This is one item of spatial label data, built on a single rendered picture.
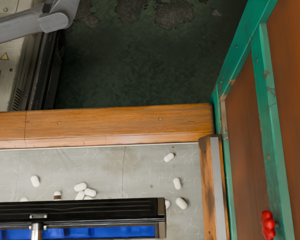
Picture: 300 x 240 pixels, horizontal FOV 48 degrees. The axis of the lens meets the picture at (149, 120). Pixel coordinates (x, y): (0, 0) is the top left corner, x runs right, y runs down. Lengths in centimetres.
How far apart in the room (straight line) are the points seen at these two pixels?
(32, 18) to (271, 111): 61
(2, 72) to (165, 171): 86
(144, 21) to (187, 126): 114
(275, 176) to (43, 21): 62
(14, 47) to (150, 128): 80
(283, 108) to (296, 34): 11
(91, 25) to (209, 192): 142
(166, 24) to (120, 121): 110
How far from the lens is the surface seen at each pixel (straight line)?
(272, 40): 55
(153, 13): 208
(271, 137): 53
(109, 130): 103
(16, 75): 154
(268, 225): 52
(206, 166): 93
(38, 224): 68
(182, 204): 99
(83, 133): 105
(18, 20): 91
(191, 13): 208
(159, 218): 64
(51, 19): 86
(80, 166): 106
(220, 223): 90
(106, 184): 103
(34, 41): 169
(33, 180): 107
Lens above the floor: 175
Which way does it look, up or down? 75 degrees down
